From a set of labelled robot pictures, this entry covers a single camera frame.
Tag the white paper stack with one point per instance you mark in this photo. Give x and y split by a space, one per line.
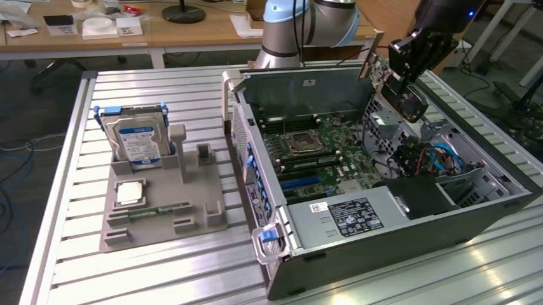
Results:
246 27

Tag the hard disk in blue caddy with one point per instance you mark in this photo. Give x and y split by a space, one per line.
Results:
138 139

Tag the green loose RAM stick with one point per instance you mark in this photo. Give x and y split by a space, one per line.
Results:
159 211

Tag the installed RAM stick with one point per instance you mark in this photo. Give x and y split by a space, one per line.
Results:
310 162

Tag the white box with round dish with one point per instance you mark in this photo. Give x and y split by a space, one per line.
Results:
99 28

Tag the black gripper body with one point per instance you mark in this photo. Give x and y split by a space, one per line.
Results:
450 14

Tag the wooden desk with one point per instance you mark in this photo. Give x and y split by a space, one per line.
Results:
42 41

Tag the grey printed parts rack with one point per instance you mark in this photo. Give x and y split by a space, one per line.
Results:
162 232

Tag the red and white packet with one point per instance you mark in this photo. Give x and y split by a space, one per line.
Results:
132 10

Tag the green motherboard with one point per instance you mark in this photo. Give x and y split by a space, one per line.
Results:
339 159

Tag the grey power supply unit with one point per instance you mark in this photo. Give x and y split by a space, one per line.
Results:
310 228

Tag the silver drive cage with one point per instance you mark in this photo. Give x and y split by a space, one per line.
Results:
383 124

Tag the blue PCIe expansion slot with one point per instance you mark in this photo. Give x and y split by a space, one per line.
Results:
299 182

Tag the brown cardboard box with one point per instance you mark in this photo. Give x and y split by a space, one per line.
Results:
255 9

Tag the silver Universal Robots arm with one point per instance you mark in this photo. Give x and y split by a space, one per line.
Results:
331 19

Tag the white tape roll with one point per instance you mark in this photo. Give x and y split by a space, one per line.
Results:
80 3

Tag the white desk frame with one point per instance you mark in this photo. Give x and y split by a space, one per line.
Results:
530 71

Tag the NVIDIA graphics card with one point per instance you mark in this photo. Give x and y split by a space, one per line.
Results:
414 108

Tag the grey disk bay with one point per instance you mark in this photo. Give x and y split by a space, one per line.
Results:
475 178

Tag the open black PC case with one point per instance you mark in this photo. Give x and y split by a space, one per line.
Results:
382 254

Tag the metal CPU socket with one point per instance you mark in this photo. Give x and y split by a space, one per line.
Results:
303 143

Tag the silver CPU chip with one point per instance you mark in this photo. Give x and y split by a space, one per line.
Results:
130 193

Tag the black round lamp base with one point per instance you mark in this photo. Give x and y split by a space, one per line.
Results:
182 14

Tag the white box with black top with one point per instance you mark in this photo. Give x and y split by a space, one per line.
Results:
60 25

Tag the white paper label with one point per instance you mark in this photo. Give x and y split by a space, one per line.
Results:
22 32

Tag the white labelled box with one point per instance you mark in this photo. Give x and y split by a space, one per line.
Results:
128 27

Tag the blue case release latch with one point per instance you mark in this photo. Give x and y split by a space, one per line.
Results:
267 237

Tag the clear plastic bag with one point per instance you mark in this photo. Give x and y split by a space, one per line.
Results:
16 16

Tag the black floor stand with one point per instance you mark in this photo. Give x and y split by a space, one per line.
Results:
509 92

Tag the light wooden cabinet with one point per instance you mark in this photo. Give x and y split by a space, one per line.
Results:
394 16

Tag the black office chair base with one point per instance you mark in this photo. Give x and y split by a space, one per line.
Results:
55 68

